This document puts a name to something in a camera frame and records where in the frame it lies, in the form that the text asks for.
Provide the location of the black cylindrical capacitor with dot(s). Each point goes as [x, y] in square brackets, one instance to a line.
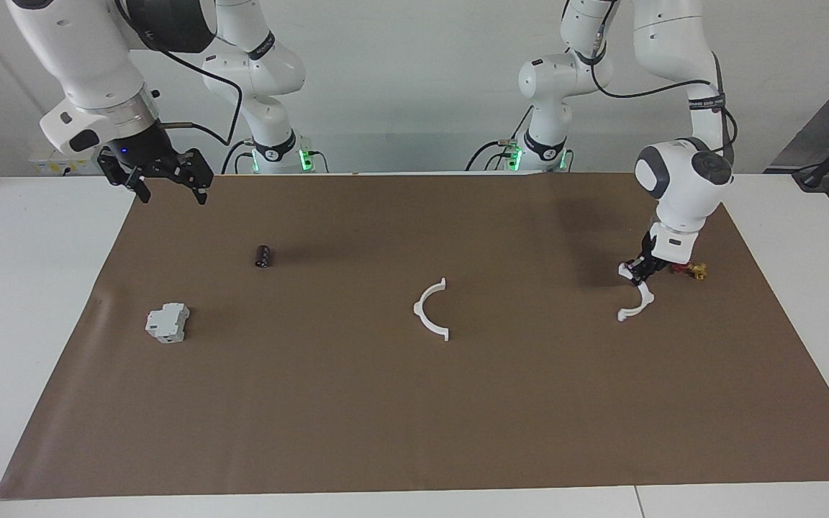
[263, 256]

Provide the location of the white wall power strip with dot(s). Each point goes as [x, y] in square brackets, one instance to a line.
[51, 164]

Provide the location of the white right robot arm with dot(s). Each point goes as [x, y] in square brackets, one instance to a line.
[91, 57]

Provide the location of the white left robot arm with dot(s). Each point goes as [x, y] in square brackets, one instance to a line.
[681, 43]

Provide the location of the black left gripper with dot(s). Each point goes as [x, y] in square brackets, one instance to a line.
[652, 259]

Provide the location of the white circuit breaker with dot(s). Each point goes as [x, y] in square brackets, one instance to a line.
[168, 322]

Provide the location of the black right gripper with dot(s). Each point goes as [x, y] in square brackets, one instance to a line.
[162, 165]

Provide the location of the brown paper mat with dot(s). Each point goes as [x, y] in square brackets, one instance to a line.
[314, 403]

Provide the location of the red and yellow valve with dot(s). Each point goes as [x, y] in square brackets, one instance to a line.
[696, 271]

